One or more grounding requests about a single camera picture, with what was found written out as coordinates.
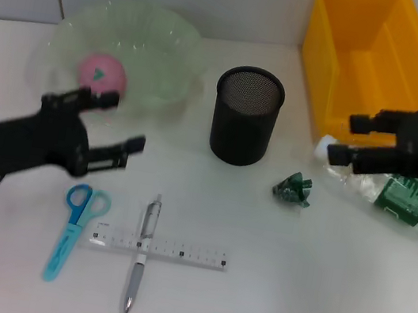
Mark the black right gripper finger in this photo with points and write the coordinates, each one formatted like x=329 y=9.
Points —
x=361 y=123
x=339 y=155

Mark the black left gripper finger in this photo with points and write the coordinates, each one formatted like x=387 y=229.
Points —
x=135 y=144
x=106 y=100

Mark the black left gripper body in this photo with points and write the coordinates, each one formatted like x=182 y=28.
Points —
x=35 y=139

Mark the pink toy peach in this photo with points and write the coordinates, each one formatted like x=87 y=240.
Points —
x=103 y=70

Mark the green plastic wrapper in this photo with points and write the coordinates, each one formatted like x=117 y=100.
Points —
x=292 y=188

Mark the clear green-labelled water bottle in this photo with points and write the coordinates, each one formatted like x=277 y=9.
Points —
x=406 y=201

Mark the translucent green plastic fruit bowl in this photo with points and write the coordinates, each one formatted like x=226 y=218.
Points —
x=151 y=46

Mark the blue sheathed scissors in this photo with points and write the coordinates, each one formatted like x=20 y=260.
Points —
x=67 y=233

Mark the black mesh pen holder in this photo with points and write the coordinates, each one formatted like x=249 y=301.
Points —
x=243 y=130

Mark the transparent plastic ruler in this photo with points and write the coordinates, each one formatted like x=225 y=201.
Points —
x=185 y=251

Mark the silver ballpoint pen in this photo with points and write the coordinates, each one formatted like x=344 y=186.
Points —
x=137 y=273

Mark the yellow plastic storage bin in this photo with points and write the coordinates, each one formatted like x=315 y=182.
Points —
x=371 y=51

